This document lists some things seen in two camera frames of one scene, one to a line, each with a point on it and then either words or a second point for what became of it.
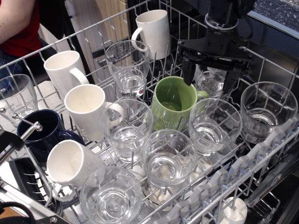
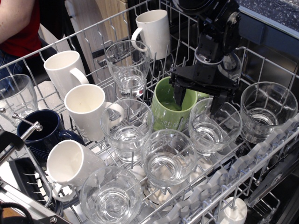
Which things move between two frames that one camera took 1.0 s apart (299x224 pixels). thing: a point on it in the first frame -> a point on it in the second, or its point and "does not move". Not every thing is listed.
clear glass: (214, 123) does not move
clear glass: (168, 156) does not move
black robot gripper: (217, 50) -> (205, 76)
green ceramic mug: (172, 100) does not move
